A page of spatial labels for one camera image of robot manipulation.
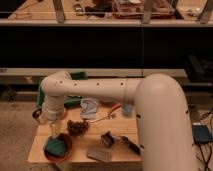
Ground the beige covered gripper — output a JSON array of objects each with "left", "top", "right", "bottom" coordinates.
[{"left": 42, "top": 101, "right": 65, "bottom": 138}]

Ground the grey rectangular block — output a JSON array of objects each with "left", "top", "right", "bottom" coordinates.
[{"left": 86, "top": 147, "right": 111, "bottom": 162}]

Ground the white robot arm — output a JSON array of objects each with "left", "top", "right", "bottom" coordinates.
[{"left": 41, "top": 71, "right": 198, "bottom": 171}]

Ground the blue grey cloth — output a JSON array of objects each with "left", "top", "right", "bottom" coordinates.
[{"left": 80, "top": 98, "right": 98, "bottom": 119}]

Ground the metal measuring cup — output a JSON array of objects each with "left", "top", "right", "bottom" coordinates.
[{"left": 32, "top": 108, "right": 47, "bottom": 125}]

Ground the orange bowl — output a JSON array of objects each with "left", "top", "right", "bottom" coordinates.
[{"left": 43, "top": 133, "right": 72, "bottom": 163}]

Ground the dark grape bunch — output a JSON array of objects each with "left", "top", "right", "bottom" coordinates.
[{"left": 67, "top": 120, "right": 89, "bottom": 136}]

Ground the black cable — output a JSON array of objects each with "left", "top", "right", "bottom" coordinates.
[{"left": 193, "top": 106, "right": 213, "bottom": 171}]

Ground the black foot pedal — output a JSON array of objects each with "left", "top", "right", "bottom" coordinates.
[{"left": 192, "top": 125, "right": 212, "bottom": 144}]

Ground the green sponge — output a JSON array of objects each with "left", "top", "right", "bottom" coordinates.
[{"left": 44, "top": 137, "right": 67, "bottom": 157}]

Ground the black handled tool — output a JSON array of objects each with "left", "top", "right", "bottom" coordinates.
[{"left": 116, "top": 136, "right": 140, "bottom": 155}]

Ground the green plastic tray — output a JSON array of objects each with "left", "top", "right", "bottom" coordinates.
[{"left": 36, "top": 71, "right": 87, "bottom": 109}]

